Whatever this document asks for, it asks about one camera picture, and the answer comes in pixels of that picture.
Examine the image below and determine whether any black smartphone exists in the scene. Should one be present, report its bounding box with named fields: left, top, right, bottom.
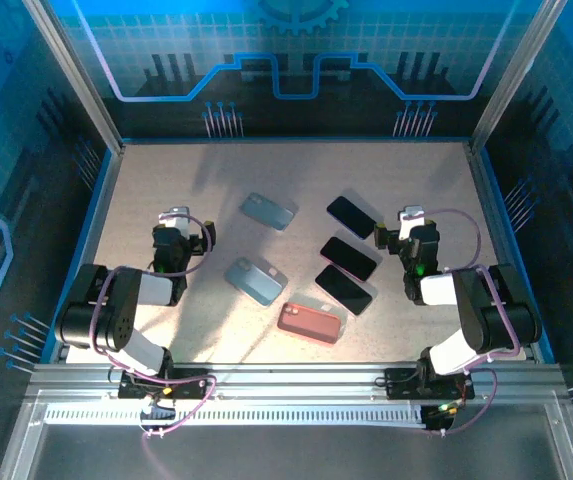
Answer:
left=314, top=264, right=373, bottom=317
left=326, top=195, right=378, bottom=241
left=319, top=236, right=379, bottom=283

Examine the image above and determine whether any blue-grey phone case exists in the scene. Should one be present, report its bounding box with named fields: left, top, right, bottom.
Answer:
left=239, top=192, right=298, bottom=232
left=223, top=257, right=287, bottom=307

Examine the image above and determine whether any red phone case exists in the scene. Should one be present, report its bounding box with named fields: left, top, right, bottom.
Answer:
left=276, top=301, right=342, bottom=346

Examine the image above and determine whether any black controller board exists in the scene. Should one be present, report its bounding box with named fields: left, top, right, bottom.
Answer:
left=421, top=402, right=462, bottom=435

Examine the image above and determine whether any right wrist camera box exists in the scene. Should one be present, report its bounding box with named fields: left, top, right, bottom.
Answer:
left=398, top=204, right=426, bottom=239

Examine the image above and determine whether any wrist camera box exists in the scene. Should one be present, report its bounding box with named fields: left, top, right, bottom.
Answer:
left=398, top=204, right=426, bottom=239
left=157, top=206, right=191, bottom=236

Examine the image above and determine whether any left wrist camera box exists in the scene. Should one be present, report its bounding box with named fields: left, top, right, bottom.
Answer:
left=157, top=206, right=191, bottom=236

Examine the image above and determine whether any aluminium side rail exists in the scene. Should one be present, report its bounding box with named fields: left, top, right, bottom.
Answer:
left=40, top=144, right=125, bottom=364
left=467, top=142, right=556, bottom=364

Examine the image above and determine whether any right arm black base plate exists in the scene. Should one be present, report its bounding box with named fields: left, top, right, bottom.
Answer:
left=384, top=367, right=476, bottom=401

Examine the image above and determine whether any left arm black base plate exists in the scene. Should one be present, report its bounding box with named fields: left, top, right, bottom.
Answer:
left=117, top=368, right=217, bottom=401

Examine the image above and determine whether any aluminium cross rail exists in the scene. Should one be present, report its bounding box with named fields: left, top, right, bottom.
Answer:
left=25, top=362, right=567, bottom=401

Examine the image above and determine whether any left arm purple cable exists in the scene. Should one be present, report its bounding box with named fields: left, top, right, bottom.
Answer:
left=88, top=213, right=217, bottom=441

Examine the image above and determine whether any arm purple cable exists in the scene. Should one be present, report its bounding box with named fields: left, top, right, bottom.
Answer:
left=88, top=213, right=217, bottom=441
left=423, top=207, right=523, bottom=437

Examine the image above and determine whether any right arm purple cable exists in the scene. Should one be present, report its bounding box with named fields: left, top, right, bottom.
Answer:
left=423, top=207, right=523, bottom=437

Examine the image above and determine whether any white slotted cable duct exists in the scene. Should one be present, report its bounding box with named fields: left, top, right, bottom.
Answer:
left=44, top=403, right=425, bottom=427

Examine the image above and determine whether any aluminium frame post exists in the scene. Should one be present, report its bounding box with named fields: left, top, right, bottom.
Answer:
left=20, top=0, right=126, bottom=154
left=468, top=0, right=570, bottom=151

